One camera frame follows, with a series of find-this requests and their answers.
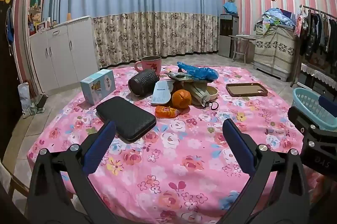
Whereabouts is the beige small bowl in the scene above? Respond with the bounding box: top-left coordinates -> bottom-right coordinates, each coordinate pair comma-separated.
204,85 -> 219,102

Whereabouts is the water dispenser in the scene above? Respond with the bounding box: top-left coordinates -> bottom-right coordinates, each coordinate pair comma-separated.
219,14 -> 239,58

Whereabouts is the pink mug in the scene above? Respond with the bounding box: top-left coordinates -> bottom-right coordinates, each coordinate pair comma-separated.
134,56 -> 162,76

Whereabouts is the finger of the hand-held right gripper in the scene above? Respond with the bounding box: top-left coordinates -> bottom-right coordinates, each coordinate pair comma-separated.
288,106 -> 337,136
318,95 -> 337,115

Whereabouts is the blue hanging cloth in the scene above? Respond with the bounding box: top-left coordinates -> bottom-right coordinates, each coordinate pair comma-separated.
7,7 -> 15,44

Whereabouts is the green face mask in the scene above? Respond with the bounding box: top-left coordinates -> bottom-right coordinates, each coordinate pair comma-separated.
184,82 -> 210,106

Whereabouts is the brown phone case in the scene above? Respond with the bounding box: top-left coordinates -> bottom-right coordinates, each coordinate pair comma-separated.
226,82 -> 268,97

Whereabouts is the blue plastic bag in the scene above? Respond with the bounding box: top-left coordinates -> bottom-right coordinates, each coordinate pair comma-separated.
177,61 -> 219,81

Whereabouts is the row of hanging clothes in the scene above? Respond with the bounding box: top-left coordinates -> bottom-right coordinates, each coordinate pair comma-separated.
300,9 -> 337,67

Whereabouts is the blue covered water bottle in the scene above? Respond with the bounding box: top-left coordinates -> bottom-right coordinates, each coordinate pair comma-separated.
223,1 -> 238,15

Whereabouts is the pile of bedding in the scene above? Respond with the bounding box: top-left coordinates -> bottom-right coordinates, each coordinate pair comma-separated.
254,7 -> 299,31

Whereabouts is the dark ribbed paper cup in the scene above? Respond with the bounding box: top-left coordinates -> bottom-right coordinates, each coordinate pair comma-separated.
128,69 -> 160,97

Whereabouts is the printed paper wrapper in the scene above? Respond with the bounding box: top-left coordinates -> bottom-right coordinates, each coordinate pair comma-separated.
164,70 -> 197,82

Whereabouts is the small metal table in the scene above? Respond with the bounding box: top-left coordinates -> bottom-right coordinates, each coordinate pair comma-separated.
229,34 -> 256,64

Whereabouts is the white bag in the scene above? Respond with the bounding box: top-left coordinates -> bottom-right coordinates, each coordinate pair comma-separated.
18,82 -> 36,119

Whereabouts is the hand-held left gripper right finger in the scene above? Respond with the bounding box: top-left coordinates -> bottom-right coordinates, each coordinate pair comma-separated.
222,119 -> 311,224

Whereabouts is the orange fruit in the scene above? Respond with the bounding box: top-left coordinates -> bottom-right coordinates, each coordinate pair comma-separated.
172,89 -> 192,109

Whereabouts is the white paper packet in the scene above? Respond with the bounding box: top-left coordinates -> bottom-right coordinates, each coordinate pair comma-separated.
151,81 -> 174,106

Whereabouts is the orange snack wrapper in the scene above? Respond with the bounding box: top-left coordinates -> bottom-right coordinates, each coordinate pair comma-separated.
155,105 -> 182,119

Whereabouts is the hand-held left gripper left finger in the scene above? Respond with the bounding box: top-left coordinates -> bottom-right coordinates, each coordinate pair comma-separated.
26,120 -> 117,224

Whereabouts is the cabinet with patterned cover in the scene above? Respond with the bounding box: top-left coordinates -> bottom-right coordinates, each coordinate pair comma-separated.
253,24 -> 298,82

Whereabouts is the white cabinet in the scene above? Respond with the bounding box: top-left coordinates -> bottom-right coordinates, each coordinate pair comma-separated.
29,16 -> 99,95

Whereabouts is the light blue carton box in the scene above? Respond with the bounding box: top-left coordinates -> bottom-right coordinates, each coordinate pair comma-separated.
80,69 -> 116,105

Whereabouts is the low stand with lace cloth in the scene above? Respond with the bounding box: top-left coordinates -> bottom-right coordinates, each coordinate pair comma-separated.
300,63 -> 337,98

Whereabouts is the black textured case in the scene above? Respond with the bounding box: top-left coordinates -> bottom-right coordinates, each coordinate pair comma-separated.
95,96 -> 157,142

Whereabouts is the pink floral tablecloth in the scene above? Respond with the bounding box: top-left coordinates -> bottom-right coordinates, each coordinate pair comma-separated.
26,64 -> 324,224

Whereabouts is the teal plastic basket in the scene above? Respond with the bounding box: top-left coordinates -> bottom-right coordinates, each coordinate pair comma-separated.
293,87 -> 337,132

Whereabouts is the metal clothes rack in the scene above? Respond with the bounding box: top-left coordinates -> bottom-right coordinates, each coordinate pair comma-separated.
291,5 -> 337,87

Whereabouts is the pink hanging bag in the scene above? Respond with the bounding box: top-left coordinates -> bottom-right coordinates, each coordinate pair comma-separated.
294,8 -> 306,36

